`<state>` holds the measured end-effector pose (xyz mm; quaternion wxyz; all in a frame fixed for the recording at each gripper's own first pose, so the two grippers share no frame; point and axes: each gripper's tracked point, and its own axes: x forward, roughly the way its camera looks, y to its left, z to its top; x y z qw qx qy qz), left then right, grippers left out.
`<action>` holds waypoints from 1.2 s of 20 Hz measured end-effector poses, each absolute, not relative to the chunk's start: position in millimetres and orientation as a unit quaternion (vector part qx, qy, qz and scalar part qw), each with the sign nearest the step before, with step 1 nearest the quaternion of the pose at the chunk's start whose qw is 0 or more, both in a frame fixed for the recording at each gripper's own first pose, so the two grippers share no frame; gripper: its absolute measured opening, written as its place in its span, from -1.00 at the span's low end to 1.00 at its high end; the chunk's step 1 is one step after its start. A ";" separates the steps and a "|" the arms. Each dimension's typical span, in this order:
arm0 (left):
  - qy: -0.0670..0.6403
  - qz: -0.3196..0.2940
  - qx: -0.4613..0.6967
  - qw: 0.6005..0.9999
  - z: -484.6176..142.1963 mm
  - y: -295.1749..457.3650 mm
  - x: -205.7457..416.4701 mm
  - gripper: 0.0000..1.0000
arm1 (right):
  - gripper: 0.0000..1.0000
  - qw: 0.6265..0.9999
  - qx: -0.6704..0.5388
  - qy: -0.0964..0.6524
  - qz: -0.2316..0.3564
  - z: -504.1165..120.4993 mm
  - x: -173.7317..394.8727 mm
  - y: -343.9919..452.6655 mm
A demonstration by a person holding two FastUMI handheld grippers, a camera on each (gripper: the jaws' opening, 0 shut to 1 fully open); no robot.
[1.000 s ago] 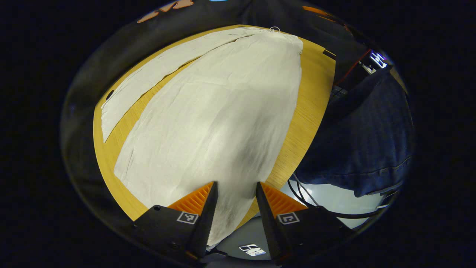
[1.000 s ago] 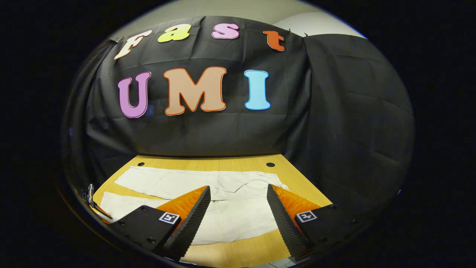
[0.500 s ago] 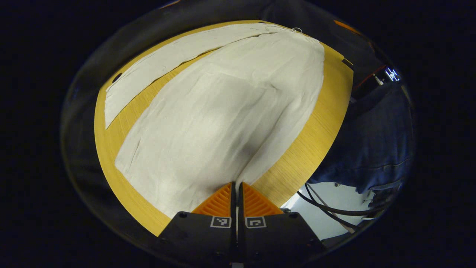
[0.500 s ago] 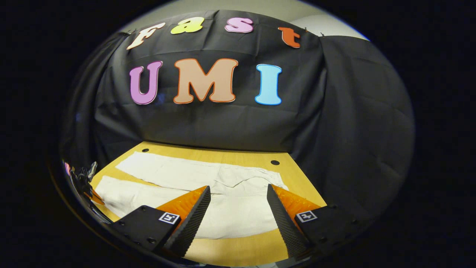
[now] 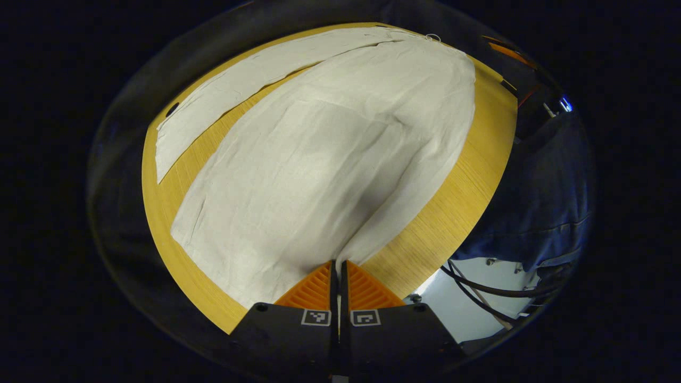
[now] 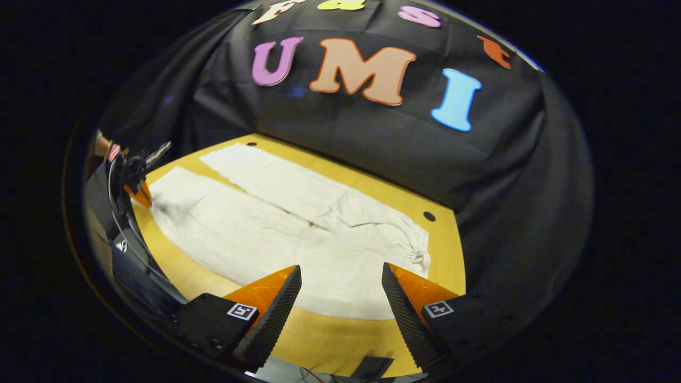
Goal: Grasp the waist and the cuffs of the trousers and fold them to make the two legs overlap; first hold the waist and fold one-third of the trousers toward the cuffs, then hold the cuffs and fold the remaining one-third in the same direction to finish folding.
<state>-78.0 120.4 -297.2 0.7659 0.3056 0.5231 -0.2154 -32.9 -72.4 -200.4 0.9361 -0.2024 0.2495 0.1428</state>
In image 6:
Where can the black backdrop cloth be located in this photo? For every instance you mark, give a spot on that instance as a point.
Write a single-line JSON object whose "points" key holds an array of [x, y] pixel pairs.
{"points": [[372, 143]]}

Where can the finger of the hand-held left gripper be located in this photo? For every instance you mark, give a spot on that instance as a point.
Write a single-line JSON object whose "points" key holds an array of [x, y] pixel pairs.
{"points": [[141, 197]]}

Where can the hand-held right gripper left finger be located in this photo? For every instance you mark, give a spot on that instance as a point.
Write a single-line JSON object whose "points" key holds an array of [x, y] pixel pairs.
{"points": [[274, 322]]}

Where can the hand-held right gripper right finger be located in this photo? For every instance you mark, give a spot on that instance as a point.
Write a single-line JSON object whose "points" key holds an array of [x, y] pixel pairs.
{"points": [[409, 324]]}

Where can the white jeans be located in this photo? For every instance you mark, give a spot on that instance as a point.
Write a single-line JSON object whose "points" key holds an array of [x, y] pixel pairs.
{"points": [[255, 234]]}

